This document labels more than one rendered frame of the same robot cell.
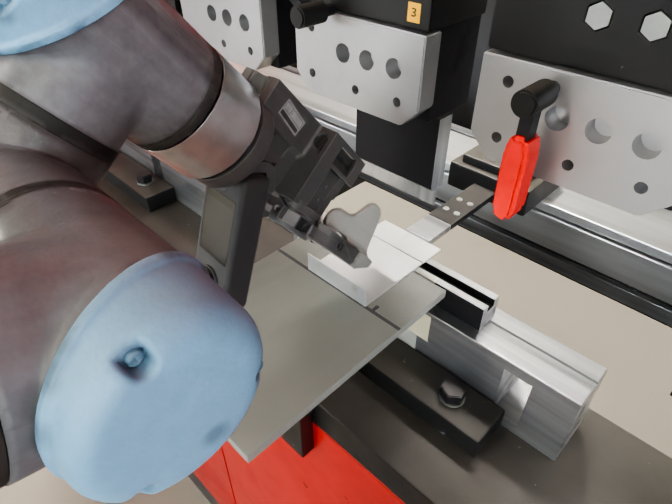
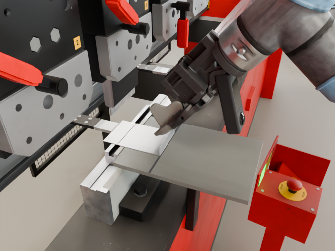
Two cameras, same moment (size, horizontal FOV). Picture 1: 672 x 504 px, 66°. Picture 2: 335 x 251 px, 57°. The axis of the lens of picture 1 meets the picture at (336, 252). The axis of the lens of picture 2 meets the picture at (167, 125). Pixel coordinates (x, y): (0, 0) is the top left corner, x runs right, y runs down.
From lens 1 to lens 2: 0.76 m
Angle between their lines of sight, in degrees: 84
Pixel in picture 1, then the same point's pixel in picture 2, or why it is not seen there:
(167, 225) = not seen: outside the picture
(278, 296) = (185, 159)
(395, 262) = (139, 130)
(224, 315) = not seen: hidden behind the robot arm
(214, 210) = (235, 90)
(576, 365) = (161, 98)
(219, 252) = (240, 101)
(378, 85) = (141, 46)
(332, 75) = (127, 60)
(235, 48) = (72, 108)
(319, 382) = (222, 134)
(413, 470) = not seen: hidden behind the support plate
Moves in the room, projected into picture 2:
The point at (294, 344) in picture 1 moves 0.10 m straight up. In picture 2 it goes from (210, 145) to (214, 104)
